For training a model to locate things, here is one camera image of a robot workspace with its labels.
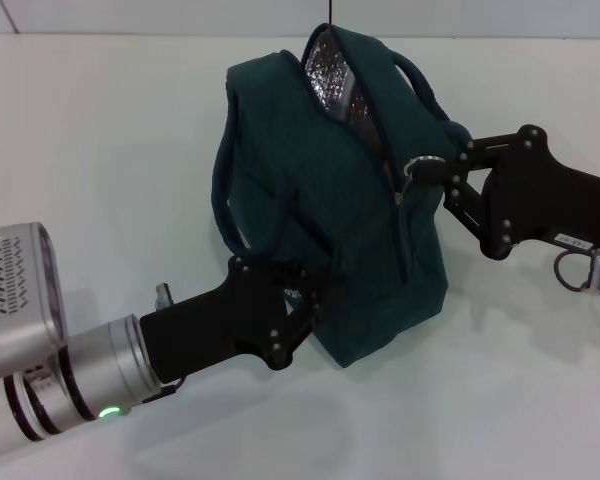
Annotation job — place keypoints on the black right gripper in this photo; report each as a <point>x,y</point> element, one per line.
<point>550,200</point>

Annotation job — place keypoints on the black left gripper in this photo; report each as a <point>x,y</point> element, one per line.
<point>220,325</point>

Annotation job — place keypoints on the dark teal zipper bag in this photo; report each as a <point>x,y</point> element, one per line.
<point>330,200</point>

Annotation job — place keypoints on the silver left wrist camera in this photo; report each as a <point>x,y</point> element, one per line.
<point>20,300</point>

